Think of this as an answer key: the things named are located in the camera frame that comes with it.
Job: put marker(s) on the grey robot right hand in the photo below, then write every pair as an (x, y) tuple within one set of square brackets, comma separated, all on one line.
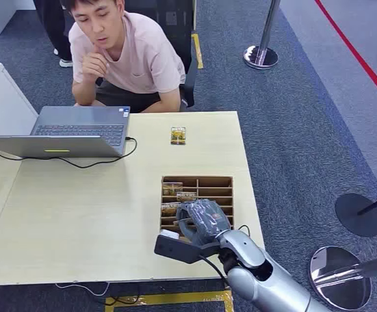
[(205, 219)]

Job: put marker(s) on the person's left forearm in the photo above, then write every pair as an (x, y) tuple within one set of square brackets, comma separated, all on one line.
[(165, 103)]

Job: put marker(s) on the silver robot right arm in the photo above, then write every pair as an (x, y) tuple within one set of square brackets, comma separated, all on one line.
[(273, 284)]

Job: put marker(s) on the person's right forearm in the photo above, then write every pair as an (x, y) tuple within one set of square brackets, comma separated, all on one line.
[(82, 92)]

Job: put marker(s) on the wooden slotted card holder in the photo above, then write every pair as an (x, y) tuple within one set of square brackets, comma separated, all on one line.
[(214, 194)]

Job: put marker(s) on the yellow green hotel card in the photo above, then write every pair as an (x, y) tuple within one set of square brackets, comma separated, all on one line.
[(177, 135)]

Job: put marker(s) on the seated person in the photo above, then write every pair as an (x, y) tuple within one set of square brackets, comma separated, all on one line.
[(136, 56)]

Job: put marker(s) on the person's right hand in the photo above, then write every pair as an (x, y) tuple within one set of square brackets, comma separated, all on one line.
[(94, 66)]

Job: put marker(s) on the standing person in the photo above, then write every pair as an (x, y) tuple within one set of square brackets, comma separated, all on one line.
[(54, 26)]

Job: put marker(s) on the chrome stanchion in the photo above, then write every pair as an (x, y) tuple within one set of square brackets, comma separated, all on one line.
[(261, 54), (337, 277)]

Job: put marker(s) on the grey laptop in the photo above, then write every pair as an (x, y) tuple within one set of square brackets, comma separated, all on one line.
[(78, 133)]

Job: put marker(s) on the black base stanchion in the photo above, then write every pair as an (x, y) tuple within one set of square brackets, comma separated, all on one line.
[(359, 215)]

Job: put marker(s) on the white cabinet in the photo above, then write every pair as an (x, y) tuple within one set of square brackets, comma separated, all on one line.
[(3, 103)]

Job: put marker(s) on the dark wrist camera box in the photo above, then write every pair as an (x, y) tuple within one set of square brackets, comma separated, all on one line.
[(178, 250)]

